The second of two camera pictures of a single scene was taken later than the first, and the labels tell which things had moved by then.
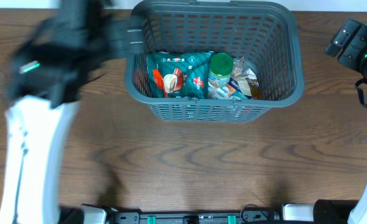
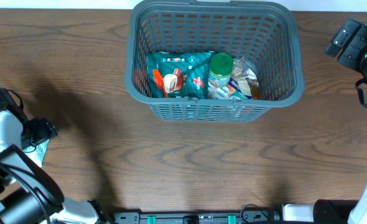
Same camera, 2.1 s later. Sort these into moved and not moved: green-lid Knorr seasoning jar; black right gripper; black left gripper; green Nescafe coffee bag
Moved: black left gripper
Not moved: green Nescafe coffee bag; green-lid Knorr seasoning jar; black right gripper
